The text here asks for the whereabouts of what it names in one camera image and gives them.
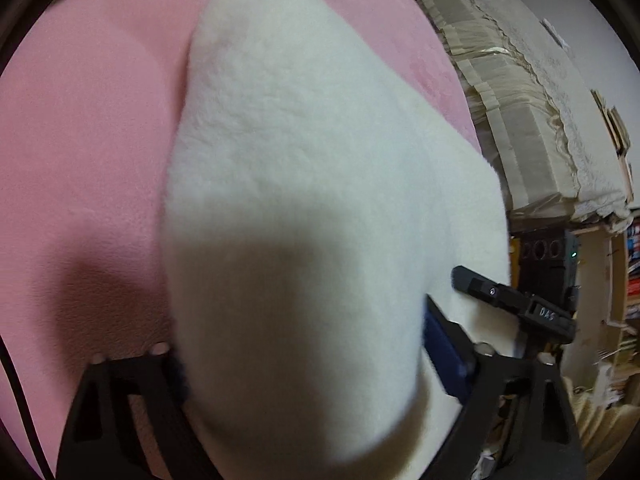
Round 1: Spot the black cable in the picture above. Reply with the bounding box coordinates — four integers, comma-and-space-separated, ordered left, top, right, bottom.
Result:
0, 332, 55, 480

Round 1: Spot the white fuzzy cardigan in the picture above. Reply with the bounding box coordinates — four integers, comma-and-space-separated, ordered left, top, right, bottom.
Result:
160, 0, 512, 480

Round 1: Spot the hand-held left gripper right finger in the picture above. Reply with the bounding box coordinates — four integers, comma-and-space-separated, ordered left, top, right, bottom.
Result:
421, 294, 588, 480

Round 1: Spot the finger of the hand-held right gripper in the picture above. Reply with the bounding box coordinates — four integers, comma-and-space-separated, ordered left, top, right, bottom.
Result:
451, 265, 532, 317

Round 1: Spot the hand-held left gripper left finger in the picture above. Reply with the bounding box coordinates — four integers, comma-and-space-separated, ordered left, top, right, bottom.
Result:
55, 342, 216, 480

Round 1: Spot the wooden bookshelf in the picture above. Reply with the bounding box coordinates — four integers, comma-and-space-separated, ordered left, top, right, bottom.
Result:
560, 210, 640, 466

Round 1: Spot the pink bed blanket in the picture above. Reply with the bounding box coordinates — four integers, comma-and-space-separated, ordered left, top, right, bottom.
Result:
0, 0, 483, 480

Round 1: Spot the beige lace furniture cover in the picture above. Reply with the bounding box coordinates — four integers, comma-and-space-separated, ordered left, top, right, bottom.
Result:
417, 0, 632, 233

